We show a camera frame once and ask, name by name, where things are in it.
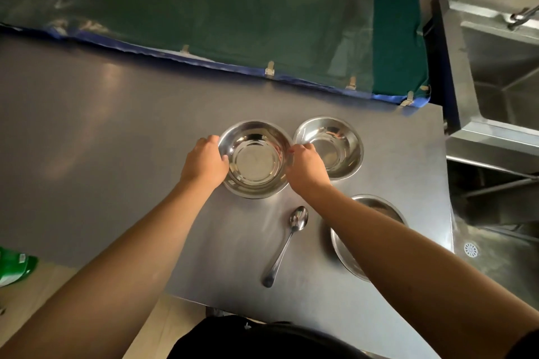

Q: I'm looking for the person's right hand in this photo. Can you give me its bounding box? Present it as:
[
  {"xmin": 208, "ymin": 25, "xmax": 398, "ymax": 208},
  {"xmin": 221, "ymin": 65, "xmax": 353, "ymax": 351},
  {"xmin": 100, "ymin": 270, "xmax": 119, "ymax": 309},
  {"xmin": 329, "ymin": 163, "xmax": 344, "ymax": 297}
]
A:
[{"xmin": 286, "ymin": 143, "xmax": 332, "ymax": 197}]

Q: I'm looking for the person's left hand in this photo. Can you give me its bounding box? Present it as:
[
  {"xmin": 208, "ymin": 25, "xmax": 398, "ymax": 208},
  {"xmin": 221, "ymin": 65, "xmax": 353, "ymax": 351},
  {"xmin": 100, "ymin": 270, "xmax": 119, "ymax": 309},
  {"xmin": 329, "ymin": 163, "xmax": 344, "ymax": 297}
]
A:
[{"xmin": 180, "ymin": 135, "xmax": 230, "ymax": 191}]

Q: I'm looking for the large steel bowl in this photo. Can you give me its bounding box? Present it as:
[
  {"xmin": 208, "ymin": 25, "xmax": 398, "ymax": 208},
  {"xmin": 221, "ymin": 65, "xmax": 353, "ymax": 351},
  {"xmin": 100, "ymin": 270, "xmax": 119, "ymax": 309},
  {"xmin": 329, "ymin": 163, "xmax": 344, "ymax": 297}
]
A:
[{"xmin": 218, "ymin": 120, "xmax": 295, "ymax": 199}]

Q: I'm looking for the person's right forearm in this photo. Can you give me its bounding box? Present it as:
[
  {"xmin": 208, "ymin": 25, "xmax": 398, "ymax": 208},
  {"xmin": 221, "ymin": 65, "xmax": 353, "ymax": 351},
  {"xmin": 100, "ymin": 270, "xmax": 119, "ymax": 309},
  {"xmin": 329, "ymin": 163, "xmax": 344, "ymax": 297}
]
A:
[{"xmin": 301, "ymin": 184, "xmax": 539, "ymax": 359}]

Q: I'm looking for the person's left forearm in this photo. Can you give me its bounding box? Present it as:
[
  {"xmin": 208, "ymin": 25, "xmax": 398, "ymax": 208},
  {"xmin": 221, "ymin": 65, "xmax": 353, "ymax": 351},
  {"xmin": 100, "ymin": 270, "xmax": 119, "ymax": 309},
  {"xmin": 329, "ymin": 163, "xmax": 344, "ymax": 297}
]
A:
[{"xmin": 0, "ymin": 180, "xmax": 215, "ymax": 359}]

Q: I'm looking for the small steel bowl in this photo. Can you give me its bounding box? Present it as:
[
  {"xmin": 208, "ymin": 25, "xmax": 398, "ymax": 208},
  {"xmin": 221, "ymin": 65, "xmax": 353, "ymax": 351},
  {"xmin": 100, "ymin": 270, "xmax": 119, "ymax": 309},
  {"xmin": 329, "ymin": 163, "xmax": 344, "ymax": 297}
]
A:
[{"xmin": 293, "ymin": 116, "xmax": 364, "ymax": 181}]

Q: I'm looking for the steel spoon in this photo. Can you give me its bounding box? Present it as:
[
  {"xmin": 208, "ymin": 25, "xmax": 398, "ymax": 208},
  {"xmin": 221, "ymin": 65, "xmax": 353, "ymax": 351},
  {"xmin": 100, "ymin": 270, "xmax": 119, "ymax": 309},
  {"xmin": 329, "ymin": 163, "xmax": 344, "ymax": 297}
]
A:
[{"xmin": 262, "ymin": 206, "xmax": 309, "ymax": 289}]

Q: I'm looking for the blue tarp edge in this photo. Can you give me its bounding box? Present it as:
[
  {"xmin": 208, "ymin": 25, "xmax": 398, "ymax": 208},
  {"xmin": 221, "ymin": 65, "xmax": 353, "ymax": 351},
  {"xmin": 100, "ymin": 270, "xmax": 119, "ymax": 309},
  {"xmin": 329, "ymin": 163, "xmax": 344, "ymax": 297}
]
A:
[{"xmin": 0, "ymin": 22, "xmax": 431, "ymax": 109}]

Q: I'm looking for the shallow steel bowl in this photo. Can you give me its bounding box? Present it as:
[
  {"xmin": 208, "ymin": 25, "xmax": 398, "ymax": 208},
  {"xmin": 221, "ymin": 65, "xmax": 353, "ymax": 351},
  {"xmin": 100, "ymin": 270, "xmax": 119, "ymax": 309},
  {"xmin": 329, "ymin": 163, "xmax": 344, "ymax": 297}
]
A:
[{"xmin": 330, "ymin": 194, "xmax": 408, "ymax": 283}]

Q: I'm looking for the green cloth cover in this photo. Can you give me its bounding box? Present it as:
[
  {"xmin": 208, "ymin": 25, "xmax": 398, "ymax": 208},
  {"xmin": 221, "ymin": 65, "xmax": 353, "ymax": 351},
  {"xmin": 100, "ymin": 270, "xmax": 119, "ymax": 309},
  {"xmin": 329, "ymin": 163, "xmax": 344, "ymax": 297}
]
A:
[{"xmin": 0, "ymin": 0, "xmax": 430, "ymax": 98}]

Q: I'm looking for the person's black clothing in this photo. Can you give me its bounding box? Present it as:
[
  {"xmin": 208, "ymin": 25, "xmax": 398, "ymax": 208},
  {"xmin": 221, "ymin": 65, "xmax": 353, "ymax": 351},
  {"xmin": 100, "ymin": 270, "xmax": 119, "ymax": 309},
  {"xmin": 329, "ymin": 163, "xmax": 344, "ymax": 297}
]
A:
[{"xmin": 167, "ymin": 315, "xmax": 371, "ymax": 359}]

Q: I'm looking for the steel sink basin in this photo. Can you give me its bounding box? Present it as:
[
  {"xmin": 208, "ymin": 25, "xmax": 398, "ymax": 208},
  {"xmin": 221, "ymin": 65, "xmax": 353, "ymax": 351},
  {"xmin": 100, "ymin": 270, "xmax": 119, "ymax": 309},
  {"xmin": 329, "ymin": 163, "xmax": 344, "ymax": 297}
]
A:
[{"xmin": 431, "ymin": 0, "xmax": 539, "ymax": 157}]

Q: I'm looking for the green plastic bottle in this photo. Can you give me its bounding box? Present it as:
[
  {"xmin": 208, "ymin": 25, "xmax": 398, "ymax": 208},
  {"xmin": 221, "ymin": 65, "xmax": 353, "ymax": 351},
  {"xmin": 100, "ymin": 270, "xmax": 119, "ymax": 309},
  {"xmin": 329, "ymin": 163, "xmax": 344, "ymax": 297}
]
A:
[{"xmin": 0, "ymin": 246, "xmax": 39, "ymax": 288}]

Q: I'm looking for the steel faucet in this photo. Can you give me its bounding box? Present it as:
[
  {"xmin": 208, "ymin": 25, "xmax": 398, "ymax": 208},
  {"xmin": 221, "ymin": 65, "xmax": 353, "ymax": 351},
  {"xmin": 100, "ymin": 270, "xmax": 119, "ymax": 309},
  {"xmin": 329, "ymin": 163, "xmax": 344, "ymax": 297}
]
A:
[{"xmin": 506, "ymin": 4, "xmax": 539, "ymax": 31}]

